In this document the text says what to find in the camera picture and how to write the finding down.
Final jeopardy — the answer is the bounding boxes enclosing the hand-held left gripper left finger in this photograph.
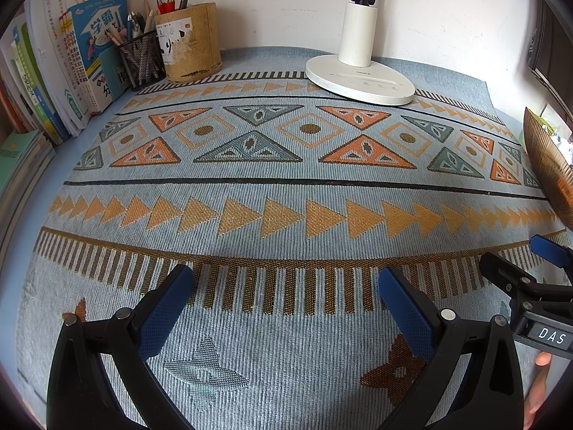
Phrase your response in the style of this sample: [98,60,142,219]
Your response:
[47,264,195,430]

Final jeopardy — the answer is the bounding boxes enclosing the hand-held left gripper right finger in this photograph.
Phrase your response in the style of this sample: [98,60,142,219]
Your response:
[378,266,524,430]

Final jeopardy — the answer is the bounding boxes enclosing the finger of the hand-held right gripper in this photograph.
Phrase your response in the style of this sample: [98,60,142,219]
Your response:
[480,252,573,319]
[529,234,573,269]

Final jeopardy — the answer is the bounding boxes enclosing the golden ribbed bowl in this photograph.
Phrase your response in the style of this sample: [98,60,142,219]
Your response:
[524,107,573,225]

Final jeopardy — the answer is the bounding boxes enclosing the white paper ball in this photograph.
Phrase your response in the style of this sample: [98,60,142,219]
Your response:
[550,126,573,166]

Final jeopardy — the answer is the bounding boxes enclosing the person's right hand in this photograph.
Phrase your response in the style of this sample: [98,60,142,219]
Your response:
[525,353,553,417]

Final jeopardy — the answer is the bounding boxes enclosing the green white packet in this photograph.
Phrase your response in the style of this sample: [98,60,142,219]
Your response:
[537,104,565,140]

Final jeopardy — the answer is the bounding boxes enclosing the blue patterned woven mat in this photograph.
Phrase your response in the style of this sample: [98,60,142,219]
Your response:
[18,46,567,430]

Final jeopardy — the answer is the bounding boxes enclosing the stack of green books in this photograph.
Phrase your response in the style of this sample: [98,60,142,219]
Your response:
[0,130,57,238]

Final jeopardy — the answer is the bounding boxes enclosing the black monitor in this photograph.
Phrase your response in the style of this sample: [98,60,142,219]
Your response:
[526,0,573,121]

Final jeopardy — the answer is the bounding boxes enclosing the black mesh pen holder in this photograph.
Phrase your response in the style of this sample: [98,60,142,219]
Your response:
[119,31,168,92]

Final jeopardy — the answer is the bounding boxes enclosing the row of upright books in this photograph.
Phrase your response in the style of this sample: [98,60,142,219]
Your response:
[0,13,72,145]

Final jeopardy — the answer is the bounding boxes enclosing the white lamp stand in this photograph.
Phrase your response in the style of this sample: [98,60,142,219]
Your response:
[305,0,416,106]

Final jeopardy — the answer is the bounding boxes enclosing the blue cover workbook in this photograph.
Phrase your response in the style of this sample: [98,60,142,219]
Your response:
[67,0,135,116]

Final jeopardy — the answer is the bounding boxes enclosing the bamboo pen holder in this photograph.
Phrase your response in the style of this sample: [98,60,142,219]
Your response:
[154,2,223,84]

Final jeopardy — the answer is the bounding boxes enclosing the upright books and papers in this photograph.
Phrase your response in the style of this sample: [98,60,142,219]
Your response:
[24,0,115,132]

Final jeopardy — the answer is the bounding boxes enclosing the bunch of pens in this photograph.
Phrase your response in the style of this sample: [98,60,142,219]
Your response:
[155,0,191,15]

